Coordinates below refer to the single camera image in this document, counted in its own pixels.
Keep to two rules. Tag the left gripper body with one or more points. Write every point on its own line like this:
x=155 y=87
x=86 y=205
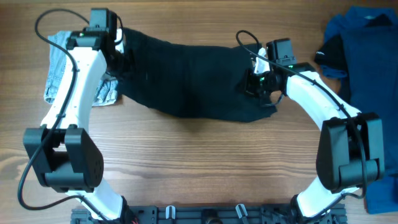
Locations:
x=122 y=66

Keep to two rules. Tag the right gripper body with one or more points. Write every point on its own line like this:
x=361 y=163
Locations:
x=259 y=84

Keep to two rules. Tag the black shorts garment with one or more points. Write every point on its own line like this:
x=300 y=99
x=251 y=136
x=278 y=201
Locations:
x=189 y=81

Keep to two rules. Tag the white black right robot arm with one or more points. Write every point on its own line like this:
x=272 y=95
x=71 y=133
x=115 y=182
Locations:
x=350 y=152

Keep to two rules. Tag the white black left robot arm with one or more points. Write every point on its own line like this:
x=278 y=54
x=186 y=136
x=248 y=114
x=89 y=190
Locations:
x=61 y=151

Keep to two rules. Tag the folded light blue jeans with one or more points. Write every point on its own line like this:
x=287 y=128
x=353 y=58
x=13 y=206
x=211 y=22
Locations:
x=106 y=92

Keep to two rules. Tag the dark blue polo shirt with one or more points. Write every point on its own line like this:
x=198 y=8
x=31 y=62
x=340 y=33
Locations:
x=381 y=196

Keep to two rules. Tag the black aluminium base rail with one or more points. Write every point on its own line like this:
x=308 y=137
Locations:
x=265 y=214

